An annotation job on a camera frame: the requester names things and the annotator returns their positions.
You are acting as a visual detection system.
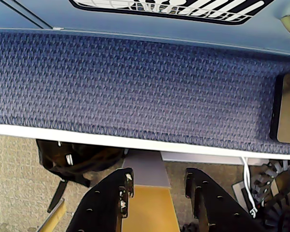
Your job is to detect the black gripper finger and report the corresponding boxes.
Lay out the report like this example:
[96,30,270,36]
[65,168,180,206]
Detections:
[185,167,264,232]
[66,167,135,232]

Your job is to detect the black bag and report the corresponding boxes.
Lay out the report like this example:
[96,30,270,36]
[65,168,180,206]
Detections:
[35,138,126,189]

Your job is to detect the yellow flat board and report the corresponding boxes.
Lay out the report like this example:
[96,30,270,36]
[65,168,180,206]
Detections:
[121,185,181,232]

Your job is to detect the black gear-shaped object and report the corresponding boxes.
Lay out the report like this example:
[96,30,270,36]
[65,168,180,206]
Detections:
[252,160,290,232]

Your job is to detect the light blue toy kitchen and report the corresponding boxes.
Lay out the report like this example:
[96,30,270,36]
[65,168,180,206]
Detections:
[0,0,290,58]

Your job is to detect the black bag strap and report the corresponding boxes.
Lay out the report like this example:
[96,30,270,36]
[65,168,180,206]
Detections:
[46,179,69,214]

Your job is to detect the white cable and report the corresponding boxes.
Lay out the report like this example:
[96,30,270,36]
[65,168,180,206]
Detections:
[241,156,258,219]

